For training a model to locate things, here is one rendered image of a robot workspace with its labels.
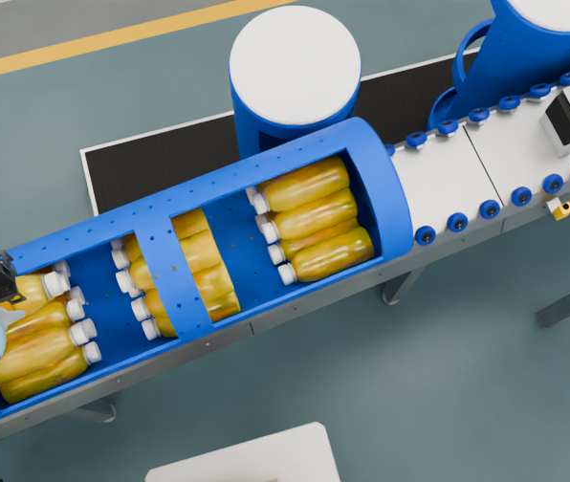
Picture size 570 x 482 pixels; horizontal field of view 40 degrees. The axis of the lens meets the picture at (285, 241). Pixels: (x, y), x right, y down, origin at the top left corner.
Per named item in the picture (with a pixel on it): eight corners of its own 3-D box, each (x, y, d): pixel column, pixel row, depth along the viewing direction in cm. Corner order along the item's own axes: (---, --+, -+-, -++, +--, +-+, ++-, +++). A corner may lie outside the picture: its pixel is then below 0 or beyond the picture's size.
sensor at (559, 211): (566, 216, 174) (575, 209, 169) (555, 221, 173) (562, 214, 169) (551, 186, 175) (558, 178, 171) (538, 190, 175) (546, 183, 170)
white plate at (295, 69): (202, 60, 168) (203, 63, 169) (293, 149, 162) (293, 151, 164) (296, -19, 173) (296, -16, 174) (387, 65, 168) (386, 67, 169)
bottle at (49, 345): (-5, 395, 144) (85, 359, 146) (-22, 371, 140) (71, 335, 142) (-6, 369, 149) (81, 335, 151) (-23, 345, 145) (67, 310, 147)
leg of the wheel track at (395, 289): (402, 300, 260) (439, 254, 199) (386, 307, 259) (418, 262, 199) (395, 284, 261) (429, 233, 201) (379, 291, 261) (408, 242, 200)
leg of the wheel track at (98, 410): (119, 418, 250) (67, 406, 189) (101, 425, 249) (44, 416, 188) (113, 401, 251) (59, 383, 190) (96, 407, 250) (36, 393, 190)
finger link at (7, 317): (37, 332, 128) (16, 306, 120) (1, 345, 127) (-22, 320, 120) (32, 316, 130) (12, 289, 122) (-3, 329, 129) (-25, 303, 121)
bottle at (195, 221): (203, 210, 147) (115, 244, 145) (216, 243, 149) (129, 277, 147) (200, 204, 154) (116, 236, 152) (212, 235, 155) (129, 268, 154)
